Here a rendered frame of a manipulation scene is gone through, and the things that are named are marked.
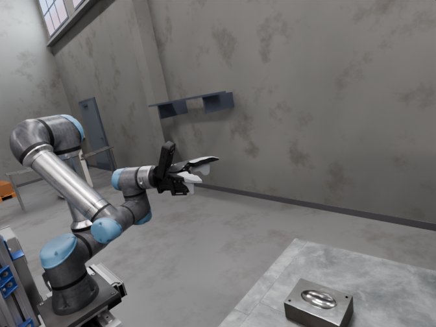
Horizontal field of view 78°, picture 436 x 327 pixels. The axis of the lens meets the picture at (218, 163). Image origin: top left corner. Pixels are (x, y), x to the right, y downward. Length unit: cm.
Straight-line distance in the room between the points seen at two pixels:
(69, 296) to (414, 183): 300
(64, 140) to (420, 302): 139
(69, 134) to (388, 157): 288
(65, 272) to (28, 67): 965
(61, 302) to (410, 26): 307
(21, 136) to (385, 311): 135
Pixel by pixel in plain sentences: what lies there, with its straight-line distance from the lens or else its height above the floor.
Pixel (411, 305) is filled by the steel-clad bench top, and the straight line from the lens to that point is 130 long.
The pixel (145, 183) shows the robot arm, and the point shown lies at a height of 143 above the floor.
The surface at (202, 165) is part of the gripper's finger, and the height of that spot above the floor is 145.
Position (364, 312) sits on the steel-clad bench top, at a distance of 124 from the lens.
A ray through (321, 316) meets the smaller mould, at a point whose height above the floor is 87.
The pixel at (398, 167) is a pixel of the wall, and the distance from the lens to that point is 324.
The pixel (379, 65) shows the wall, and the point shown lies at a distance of 311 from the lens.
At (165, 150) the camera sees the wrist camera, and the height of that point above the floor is 152.
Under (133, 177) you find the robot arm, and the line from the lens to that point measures 88.
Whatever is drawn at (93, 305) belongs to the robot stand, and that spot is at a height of 104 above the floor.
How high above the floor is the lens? 165
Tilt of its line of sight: 14 degrees down
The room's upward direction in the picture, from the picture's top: 10 degrees counter-clockwise
